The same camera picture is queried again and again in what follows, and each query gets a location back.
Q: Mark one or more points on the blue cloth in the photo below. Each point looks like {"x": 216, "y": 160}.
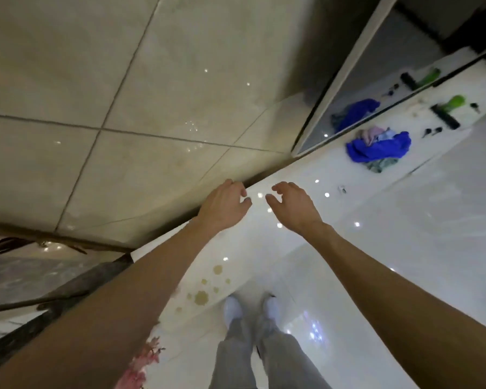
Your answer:
{"x": 382, "y": 147}

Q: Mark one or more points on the person's left hand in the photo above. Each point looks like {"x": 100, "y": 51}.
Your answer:
{"x": 220, "y": 208}

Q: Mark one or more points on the person's right thumb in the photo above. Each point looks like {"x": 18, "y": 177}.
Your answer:
{"x": 272, "y": 203}

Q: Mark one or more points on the person's left forearm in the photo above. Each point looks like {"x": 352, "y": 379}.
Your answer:
{"x": 105, "y": 311}

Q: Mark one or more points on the pink artificial flowers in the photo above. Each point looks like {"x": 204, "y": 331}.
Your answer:
{"x": 139, "y": 366}

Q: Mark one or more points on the person's right hand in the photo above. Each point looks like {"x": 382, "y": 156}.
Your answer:
{"x": 297, "y": 212}

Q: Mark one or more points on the person's right forearm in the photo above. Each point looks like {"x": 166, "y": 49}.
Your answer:
{"x": 401, "y": 311}

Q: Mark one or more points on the person's left thumb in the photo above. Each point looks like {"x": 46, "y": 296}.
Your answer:
{"x": 246, "y": 203}

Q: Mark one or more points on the grey-green cloth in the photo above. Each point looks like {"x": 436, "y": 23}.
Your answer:
{"x": 382, "y": 164}

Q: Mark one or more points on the white sock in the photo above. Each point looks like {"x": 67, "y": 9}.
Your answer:
{"x": 272, "y": 307}
{"x": 231, "y": 309}

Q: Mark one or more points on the white framed mirror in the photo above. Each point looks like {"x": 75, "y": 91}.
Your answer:
{"x": 372, "y": 56}

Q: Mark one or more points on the grey trousers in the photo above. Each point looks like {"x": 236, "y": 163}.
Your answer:
{"x": 277, "y": 358}

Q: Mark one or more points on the small black key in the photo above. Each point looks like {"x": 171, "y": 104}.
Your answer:
{"x": 475, "y": 107}

